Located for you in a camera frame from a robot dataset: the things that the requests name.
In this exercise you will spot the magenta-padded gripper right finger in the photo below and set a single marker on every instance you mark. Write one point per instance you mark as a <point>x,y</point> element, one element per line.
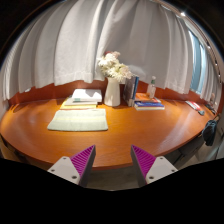
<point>156,168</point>

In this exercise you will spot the small white wall tag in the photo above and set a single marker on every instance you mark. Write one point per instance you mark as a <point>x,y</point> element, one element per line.
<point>27,90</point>

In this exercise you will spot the pale green towel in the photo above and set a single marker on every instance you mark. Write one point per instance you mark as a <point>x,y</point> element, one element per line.
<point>78,120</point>

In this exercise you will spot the blue upright book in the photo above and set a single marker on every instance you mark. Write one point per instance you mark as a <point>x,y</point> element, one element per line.
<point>136,86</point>

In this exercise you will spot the thick white book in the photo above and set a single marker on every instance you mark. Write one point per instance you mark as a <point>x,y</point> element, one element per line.
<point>87,95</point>

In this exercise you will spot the flat grey book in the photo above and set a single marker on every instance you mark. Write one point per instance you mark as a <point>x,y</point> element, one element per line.
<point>71,102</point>

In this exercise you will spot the dark upright book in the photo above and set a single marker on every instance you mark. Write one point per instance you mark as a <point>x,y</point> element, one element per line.
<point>128,90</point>

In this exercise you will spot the red book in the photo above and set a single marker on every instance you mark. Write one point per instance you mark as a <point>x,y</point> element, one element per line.
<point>194,106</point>

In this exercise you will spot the white ceramic vase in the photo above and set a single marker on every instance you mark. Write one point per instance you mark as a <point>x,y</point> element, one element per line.
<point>112,95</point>

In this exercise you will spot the white curtain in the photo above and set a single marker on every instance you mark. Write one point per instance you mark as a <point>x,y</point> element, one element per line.
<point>83,40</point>

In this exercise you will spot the flat blue book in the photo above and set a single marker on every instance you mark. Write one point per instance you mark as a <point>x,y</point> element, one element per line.
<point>149,106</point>

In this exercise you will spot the black bag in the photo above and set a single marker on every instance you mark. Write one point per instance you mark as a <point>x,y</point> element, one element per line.
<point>210,132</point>

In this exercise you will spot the flat orange book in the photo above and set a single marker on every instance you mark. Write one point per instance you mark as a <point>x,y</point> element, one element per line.
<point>143,97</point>

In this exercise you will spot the clear bottle with green cap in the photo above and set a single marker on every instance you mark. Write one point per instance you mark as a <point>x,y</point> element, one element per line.
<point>151,90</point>

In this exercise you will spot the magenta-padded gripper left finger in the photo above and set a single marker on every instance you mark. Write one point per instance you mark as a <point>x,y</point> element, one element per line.
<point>66,168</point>

